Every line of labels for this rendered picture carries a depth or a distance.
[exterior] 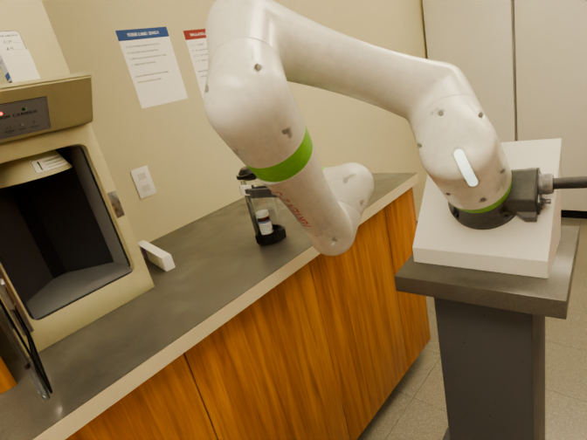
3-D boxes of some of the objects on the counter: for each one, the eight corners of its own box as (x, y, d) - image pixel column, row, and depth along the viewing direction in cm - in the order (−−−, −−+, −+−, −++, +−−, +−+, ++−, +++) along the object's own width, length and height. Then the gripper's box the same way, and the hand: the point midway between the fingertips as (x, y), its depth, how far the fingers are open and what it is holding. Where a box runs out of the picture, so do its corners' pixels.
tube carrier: (247, 240, 123) (228, 176, 116) (271, 226, 130) (254, 165, 123) (270, 244, 115) (252, 175, 109) (293, 229, 122) (277, 164, 116)
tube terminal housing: (9, 326, 107) (-162, 26, 81) (120, 271, 127) (12, 17, 102) (31, 356, 89) (-177, -15, 64) (155, 286, 110) (37, -15, 84)
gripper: (328, 160, 109) (273, 162, 125) (276, 185, 95) (221, 184, 111) (334, 184, 111) (279, 184, 127) (283, 213, 97) (229, 209, 113)
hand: (257, 184), depth 117 cm, fingers closed on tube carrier, 9 cm apart
